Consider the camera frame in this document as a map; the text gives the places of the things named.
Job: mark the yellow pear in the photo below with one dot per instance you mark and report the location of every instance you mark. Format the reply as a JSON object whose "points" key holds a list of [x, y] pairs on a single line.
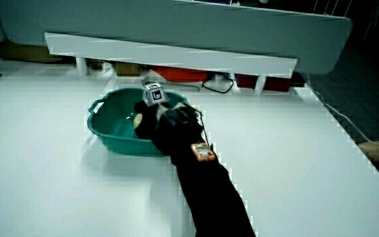
{"points": [[137, 120]]}

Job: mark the cardboard box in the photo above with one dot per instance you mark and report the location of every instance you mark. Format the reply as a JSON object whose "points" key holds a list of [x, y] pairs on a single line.
{"points": [[21, 51]]}

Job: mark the small brown box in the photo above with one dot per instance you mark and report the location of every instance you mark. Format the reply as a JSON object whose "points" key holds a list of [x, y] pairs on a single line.
{"points": [[127, 69]]}

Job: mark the large white panel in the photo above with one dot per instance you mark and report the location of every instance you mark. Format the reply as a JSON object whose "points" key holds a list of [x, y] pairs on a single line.
{"points": [[183, 23]]}

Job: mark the person's right forearm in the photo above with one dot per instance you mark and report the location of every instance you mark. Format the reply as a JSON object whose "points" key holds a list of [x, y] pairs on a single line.
{"points": [[209, 194]]}

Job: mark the white raised shelf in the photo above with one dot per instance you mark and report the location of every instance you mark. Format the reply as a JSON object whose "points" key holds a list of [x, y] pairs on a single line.
{"points": [[163, 54]]}

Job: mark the orange wrist tracker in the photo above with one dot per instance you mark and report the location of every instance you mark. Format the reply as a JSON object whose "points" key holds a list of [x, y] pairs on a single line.
{"points": [[203, 152]]}

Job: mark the red plastic box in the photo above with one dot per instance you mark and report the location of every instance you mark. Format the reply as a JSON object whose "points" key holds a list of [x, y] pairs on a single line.
{"points": [[179, 74]]}

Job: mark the dark red box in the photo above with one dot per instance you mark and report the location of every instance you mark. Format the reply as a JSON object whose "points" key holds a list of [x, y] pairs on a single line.
{"points": [[277, 84], [246, 81]]}

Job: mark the green plastic basin plate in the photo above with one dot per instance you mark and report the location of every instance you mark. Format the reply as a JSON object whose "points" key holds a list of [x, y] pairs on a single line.
{"points": [[114, 121]]}

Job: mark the person's right hand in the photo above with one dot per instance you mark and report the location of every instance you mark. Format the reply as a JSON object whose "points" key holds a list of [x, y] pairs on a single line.
{"points": [[176, 126]]}

